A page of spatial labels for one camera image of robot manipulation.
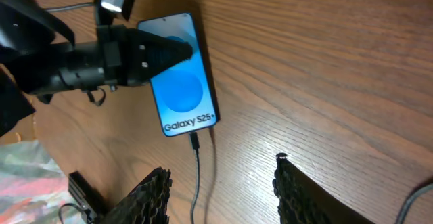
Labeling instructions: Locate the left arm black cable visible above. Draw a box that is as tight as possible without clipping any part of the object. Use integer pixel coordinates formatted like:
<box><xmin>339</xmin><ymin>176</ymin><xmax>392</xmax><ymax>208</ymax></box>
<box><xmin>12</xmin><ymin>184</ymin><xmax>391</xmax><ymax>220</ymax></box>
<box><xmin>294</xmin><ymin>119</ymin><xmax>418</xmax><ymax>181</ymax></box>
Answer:
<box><xmin>43</xmin><ymin>1</ymin><xmax>96</xmax><ymax>14</ymax></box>

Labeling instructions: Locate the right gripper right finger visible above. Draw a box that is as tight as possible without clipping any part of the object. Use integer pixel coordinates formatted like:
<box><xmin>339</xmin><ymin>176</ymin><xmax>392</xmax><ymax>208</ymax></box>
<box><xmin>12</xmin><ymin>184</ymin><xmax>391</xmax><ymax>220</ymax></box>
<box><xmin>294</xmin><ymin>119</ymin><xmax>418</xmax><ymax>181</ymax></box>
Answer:
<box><xmin>273</xmin><ymin>152</ymin><xmax>371</xmax><ymax>224</ymax></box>

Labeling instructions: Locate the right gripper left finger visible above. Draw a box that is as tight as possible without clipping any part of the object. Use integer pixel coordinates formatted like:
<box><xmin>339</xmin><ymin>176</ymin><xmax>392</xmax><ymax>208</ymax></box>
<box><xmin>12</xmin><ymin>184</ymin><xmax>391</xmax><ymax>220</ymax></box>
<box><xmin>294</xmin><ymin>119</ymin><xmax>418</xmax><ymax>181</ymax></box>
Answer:
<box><xmin>97</xmin><ymin>167</ymin><xmax>173</xmax><ymax>224</ymax></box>

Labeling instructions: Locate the colourful painted sheet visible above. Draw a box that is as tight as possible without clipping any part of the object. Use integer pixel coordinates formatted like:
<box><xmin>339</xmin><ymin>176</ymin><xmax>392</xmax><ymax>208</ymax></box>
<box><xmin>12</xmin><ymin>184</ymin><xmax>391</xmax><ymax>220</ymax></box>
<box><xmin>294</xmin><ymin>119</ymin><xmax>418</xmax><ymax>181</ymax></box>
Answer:
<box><xmin>1</xmin><ymin>141</ymin><xmax>83</xmax><ymax>224</ymax></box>

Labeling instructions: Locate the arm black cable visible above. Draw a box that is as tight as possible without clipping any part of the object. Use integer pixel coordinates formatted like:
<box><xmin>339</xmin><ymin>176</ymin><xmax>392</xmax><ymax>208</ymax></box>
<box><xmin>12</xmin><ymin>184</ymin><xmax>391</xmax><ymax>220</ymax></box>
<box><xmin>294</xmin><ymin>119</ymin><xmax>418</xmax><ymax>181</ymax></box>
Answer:
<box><xmin>43</xmin><ymin>1</ymin><xmax>96</xmax><ymax>14</ymax></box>
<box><xmin>394</xmin><ymin>179</ymin><xmax>433</xmax><ymax>224</ymax></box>

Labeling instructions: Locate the black USB charging cable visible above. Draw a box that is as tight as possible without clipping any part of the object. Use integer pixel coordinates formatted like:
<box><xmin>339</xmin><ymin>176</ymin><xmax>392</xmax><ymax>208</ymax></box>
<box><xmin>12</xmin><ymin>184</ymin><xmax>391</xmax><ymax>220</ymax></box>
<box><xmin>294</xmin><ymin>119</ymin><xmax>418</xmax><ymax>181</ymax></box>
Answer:
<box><xmin>188</xmin><ymin>131</ymin><xmax>202</xmax><ymax>224</ymax></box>

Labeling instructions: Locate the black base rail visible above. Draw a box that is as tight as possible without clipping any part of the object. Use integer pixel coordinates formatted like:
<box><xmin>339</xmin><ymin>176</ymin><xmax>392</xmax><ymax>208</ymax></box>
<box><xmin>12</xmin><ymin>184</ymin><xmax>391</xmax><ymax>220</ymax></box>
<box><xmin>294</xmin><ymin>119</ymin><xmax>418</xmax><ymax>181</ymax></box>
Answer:
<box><xmin>68</xmin><ymin>171</ymin><xmax>108</xmax><ymax>223</ymax></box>

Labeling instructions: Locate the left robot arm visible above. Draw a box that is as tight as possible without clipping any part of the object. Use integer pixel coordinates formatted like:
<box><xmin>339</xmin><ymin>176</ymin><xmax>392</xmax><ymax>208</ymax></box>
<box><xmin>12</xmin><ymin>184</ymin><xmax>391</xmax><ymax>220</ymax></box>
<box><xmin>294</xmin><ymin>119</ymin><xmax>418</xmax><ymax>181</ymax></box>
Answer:
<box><xmin>1</xmin><ymin>0</ymin><xmax>193</xmax><ymax>134</ymax></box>

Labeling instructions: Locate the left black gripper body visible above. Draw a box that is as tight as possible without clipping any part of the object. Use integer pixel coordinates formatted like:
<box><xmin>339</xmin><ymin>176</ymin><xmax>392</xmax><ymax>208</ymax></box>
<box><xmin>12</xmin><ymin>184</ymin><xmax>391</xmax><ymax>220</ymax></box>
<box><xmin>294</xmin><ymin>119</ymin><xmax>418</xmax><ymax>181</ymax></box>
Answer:
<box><xmin>58</xmin><ymin>25</ymin><xmax>149</xmax><ymax>93</ymax></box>

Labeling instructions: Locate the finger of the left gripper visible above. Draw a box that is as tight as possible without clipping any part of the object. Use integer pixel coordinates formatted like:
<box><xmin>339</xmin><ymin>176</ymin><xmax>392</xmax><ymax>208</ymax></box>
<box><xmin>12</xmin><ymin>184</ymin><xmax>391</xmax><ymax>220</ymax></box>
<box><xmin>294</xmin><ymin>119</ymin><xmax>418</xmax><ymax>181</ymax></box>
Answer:
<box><xmin>135</xmin><ymin>30</ymin><xmax>193</xmax><ymax>82</ymax></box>

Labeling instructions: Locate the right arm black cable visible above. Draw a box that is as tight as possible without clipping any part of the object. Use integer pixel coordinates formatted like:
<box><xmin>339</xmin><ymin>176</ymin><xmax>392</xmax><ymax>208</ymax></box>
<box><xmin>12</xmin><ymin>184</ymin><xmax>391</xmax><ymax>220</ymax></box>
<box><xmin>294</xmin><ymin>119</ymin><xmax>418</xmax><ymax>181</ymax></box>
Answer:
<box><xmin>394</xmin><ymin>179</ymin><xmax>433</xmax><ymax>224</ymax></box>

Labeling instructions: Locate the blue screen Samsung smartphone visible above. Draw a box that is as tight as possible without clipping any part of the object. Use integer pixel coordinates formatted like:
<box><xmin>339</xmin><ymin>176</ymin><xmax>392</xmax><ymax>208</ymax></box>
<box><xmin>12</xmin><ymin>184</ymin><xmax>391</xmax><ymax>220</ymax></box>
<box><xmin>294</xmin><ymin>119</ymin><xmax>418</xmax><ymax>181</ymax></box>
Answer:
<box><xmin>137</xmin><ymin>13</ymin><xmax>220</xmax><ymax>137</ymax></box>

